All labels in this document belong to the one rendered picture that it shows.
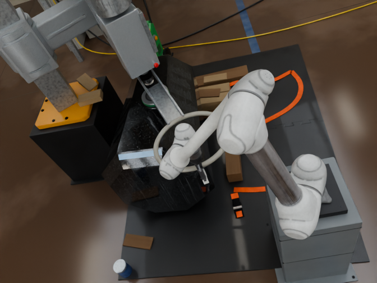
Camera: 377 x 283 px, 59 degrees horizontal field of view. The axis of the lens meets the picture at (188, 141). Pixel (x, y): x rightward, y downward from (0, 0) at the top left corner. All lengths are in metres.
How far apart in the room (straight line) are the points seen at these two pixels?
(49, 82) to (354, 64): 2.84
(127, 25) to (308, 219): 1.45
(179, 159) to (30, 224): 2.29
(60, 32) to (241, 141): 1.92
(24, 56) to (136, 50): 0.83
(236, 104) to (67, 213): 2.51
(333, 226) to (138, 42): 1.51
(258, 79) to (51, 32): 1.85
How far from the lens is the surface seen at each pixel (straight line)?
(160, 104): 2.29
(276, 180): 1.33
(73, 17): 2.72
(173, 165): 1.55
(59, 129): 2.90
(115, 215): 3.09
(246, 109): 1.11
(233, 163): 2.82
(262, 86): 1.17
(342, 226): 1.81
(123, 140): 2.37
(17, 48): 2.61
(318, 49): 3.96
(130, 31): 2.13
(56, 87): 2.87
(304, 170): 1.58
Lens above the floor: 2.44
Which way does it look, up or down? 49 degrees down
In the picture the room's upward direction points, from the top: 23 degrees counter-clockwise
